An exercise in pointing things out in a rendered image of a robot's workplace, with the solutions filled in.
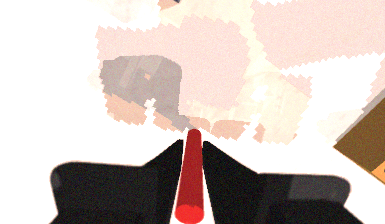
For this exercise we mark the red peg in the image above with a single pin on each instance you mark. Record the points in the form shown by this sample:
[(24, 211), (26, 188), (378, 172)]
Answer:
[(189, 207)]

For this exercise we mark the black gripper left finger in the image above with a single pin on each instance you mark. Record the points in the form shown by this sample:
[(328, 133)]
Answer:
[(149, 189)]

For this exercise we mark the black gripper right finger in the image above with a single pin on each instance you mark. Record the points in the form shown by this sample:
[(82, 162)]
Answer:
[(240, 195)]

